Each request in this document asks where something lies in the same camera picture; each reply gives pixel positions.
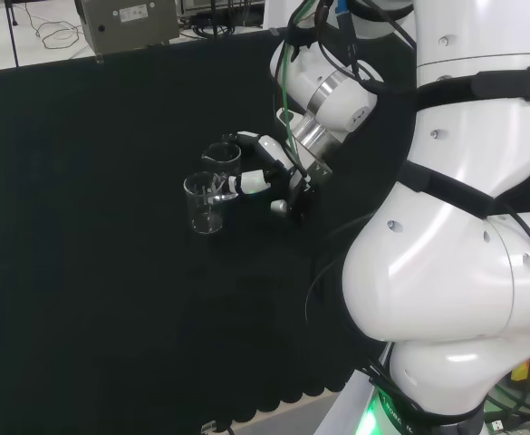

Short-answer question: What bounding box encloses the clear glass beaker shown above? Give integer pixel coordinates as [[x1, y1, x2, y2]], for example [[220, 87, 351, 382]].
[[200, 140, 243, 203], [182, 171, 226, 236]]

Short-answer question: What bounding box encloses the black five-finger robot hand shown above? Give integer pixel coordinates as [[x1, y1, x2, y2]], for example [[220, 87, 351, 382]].
[[222, 130, 334, 224]]

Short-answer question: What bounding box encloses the thin black tripod pole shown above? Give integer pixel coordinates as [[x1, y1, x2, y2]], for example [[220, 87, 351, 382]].
[[5, 0, 22, 69]]

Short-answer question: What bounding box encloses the grey metal box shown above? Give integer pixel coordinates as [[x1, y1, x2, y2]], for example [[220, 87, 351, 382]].
[[73, 0, 181, 55]]

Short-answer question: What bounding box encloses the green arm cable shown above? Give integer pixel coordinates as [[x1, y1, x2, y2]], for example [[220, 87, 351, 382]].
[[278, 0, 312, 179]]

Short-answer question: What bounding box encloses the grey cabinet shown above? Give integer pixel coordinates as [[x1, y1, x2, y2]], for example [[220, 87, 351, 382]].
[[175, 0, 266, 17]]

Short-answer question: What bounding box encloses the white board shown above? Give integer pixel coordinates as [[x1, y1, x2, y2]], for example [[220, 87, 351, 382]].
[[263, 0, 298, 32]]

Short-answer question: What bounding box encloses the black bench cloth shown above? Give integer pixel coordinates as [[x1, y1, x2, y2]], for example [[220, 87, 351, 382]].
[[0, 27, 429, 435]]

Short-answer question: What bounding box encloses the black cable bundle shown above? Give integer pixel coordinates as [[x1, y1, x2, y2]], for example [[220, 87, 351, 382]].
[[179, 12, 266, 40]]

